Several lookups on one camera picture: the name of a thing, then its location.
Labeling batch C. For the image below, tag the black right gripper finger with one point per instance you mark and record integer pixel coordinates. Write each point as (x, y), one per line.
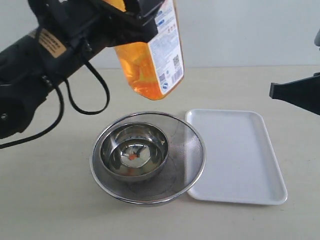
(303, 93)

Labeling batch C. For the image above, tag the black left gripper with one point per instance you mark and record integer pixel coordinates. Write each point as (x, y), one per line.
(74, 22)

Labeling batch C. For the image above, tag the orange pump soap bottle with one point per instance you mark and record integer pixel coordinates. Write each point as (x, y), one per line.
(154, 69)

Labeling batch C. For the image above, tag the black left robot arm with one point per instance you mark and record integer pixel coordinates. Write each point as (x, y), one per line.
(26, 79)

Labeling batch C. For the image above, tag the small stainless steel bowl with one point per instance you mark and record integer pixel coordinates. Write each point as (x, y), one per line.
(134, 152)

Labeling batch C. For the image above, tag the white rectangular plastic tray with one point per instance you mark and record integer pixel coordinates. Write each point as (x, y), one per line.
(241, 166)

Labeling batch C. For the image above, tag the steel mesh strainer basket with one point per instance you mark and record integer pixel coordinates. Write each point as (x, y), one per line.
(183, 168)

